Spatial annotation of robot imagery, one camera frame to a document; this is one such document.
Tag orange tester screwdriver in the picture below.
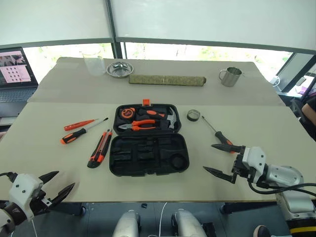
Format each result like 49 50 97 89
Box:
63 118 100 132

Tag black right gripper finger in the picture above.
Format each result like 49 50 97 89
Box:
211 144 242 154
202 166 238 185

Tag orange black tape measure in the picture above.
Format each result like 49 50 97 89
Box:
120 108 135 119

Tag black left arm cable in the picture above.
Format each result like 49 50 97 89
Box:
0 171 18 184

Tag open grey laptop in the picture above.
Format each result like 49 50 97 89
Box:
0 46 40 119

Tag round steel bowl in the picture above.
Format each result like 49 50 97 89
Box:
106 61 134 79

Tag white roller blind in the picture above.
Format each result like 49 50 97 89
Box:
110 0 316 54
0 0 113 47

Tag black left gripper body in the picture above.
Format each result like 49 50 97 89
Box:
29 189 54 216

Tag orange black utility knife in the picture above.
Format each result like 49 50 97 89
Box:
87 128 113 169

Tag slim black orange screwdriver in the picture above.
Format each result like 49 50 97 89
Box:
201 116 236 154

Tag thin white cable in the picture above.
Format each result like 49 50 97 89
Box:
158 202 168 237

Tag dark window frame post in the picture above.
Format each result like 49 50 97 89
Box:
106 0 127 60

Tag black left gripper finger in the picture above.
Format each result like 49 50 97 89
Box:
49 182 76 207
38 170 60 184

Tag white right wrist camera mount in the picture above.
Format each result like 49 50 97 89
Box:
241 146 269 185

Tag stainless steel mug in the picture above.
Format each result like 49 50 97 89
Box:
218 67 243 87

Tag rolled olive green mat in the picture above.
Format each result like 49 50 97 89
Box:
128 74 207 87

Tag claw hammer orange black handle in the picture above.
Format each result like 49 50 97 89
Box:
137 107 180 129

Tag orange handled pliers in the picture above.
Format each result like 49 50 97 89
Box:
118 119 157 132

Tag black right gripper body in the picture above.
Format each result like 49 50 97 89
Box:
232 146 249 179

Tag black table frame bar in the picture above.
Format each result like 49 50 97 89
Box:
219 201 277 214

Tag seated person in black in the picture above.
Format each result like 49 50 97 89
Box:
299 95 316 140

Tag black plastic tool case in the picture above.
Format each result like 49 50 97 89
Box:
108 98 190 177

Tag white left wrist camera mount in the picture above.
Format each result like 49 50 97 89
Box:
8 173 44 223

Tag thick black orange screwdriver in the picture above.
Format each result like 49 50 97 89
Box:
60 117 109 145

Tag silver rounded robot leg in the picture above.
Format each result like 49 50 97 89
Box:
171 208 208 237
112 209 142 237

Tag black electrical tape roll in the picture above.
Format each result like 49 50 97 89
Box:
187 109 201 122

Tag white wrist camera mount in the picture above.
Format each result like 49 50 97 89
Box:
241 146 269 185
8 173 44 223

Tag clear plastic beaker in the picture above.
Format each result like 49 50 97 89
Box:
82 51 106 78

